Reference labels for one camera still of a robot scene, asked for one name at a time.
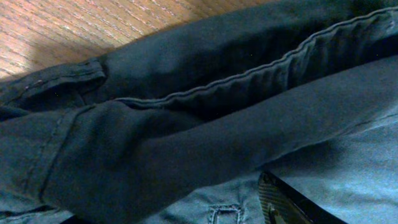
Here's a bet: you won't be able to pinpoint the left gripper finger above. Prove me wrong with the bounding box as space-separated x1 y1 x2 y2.
258 172 346 224

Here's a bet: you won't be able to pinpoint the dark navy shorts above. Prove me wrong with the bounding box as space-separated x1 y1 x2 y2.
1 1 397 224

